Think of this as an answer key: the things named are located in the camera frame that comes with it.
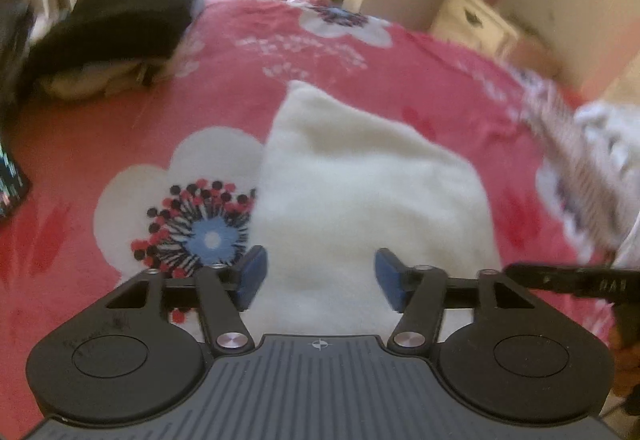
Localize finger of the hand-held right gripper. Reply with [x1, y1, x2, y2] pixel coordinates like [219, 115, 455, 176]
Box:
[502, 262, 583, 297]

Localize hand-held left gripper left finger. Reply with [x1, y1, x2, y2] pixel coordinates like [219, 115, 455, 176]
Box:
[105, 245, 268, 357]

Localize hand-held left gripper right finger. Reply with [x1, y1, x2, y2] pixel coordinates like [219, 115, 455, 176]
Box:
[376, 248, 536, 358]

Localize white fleece sweater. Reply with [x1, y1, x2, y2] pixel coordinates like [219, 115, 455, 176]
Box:
[249, 80, 502, 337]

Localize dark grey folded clothes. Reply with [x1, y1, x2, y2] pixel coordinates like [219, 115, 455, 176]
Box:
[0, 0, 37, 121]

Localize pink checked cloth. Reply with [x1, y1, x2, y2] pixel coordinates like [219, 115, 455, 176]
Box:
[515, 65, 640, 262]

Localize red floral blanket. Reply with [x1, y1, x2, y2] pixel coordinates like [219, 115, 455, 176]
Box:
[0, 0, 631, 431]

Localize beige folded garment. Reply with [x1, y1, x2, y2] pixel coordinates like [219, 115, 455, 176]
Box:
[40, 59, 167, 100]

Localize black smartphone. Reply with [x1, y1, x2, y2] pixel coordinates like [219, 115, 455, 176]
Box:
[0, 140, 33, 222]

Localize cream nightstand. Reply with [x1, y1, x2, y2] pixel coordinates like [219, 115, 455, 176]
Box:
[430, 0, 522, 62]

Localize light blue folded garment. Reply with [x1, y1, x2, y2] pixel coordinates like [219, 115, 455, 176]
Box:
[170, 0, 207, 48]

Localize black folded garment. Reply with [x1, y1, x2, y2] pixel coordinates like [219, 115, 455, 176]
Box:
[25, 0, 209, 77]

